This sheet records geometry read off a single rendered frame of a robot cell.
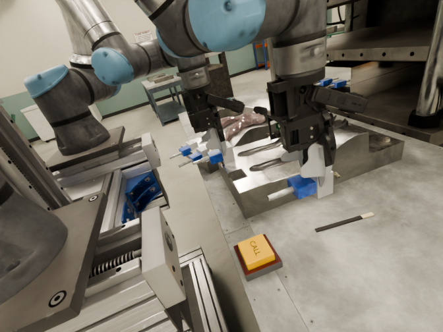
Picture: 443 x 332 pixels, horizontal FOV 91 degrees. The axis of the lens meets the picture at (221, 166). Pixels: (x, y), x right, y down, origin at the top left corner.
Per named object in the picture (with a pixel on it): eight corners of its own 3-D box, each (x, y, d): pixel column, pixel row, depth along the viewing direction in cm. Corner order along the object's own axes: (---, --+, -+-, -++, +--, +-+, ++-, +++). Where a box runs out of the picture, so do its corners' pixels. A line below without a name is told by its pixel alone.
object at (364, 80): (349, 102, 115) (351, 67, 107) (317, 95, 139) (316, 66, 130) (427, 76, 121) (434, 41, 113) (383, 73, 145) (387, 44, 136)
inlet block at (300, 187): (275, 215, 43) (271, 194, 41) (264, 201, 48) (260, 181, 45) (333, 193, 45) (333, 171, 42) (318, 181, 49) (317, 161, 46)
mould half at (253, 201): (245, 219, 59) (235, 178, 52) (221, 174, 81) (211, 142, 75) (401, 159, 65) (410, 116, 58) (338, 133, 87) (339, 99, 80)
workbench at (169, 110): (161, 126, 450) (144, 82, 406) (152, 110, 610) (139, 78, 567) (193, 116, 465) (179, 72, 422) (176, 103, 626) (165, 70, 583)
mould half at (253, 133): (210, 174, 83) (202, 149, 78) (184, 155, 104) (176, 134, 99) (300, 125, 102) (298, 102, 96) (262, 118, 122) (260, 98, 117)
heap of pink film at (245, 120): (227, 145, 88) (222, 128, 84) (206, 136, 102) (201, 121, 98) (273, 122, 97) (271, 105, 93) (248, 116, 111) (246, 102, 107)
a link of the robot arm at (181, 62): (172, 25, 57) (200, 14, 53) (186, 69, 62) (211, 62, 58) (153, 27, 51) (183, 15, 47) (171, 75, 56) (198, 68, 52)
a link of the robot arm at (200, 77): (204, 64, 61) (209, 65, 54) (208, 82, 63) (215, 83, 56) (178, 72, 60) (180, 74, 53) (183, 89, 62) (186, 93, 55)
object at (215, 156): (196, 174, 68) (191, 159, 65) (194, 167, 72) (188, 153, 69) (235, 161, 69) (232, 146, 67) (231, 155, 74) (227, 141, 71)
